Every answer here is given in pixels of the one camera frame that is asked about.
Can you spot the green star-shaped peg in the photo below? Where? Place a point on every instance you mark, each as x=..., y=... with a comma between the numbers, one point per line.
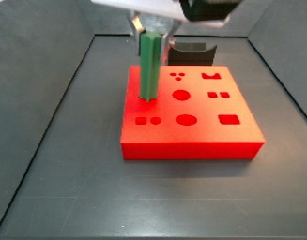
x=150, y=65

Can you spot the red shape-sorting block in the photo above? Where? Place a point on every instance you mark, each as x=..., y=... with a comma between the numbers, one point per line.
x=198, y=120

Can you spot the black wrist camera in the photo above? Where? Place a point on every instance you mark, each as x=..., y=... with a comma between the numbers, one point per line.
x=207, y=10

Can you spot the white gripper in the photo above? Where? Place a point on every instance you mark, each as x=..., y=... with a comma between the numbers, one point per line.
x=165, y=8

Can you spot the black curved holder block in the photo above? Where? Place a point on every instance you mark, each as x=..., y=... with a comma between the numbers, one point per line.
x=191, y=54

